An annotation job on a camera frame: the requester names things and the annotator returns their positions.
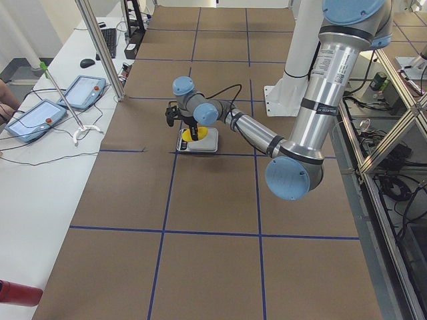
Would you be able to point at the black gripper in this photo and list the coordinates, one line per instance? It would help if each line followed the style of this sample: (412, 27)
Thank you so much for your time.
(190, 122)

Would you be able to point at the yellow mango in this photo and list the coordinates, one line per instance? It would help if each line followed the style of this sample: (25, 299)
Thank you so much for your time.
(202, 133)

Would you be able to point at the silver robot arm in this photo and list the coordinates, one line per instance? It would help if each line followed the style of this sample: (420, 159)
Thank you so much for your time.
(348, 28)

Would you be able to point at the silver digital kitchen scale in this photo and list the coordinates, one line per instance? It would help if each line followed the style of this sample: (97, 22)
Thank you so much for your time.
(208, 144)

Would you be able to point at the small black box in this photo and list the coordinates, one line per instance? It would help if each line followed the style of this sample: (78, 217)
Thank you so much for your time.
(131, 51)

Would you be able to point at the far blue teach pendant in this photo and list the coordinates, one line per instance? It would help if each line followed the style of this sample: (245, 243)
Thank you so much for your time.
(84, 91)

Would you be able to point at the blue teach pendant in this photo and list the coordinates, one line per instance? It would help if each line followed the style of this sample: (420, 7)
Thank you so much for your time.
(37, 121)
(84, 91)

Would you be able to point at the black keyboard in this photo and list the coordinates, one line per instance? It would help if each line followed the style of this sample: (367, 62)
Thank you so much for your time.
(110, 38)

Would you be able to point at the black computer mouse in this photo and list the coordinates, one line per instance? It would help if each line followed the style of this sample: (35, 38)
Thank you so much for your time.
(85, 63)

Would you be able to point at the near blue teach pendant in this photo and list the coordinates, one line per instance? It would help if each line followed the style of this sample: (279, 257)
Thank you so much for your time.
(37, 121)

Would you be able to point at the seated person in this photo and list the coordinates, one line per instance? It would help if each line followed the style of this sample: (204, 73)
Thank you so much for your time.
(9, 103)

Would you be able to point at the red cylinder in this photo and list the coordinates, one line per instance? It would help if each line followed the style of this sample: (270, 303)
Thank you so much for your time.
(18, 294)

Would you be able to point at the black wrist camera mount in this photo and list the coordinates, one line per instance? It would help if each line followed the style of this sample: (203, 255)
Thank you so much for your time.
(172, 113)

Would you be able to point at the white pedestal column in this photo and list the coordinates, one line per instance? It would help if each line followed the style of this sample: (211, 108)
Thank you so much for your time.
(284, 98)

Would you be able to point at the green handled grabber stick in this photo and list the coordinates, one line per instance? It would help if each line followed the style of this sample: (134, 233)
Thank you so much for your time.
(82, 128)

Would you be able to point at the aluminium frame post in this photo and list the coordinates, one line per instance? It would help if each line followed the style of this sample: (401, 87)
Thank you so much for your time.
(100, 46)

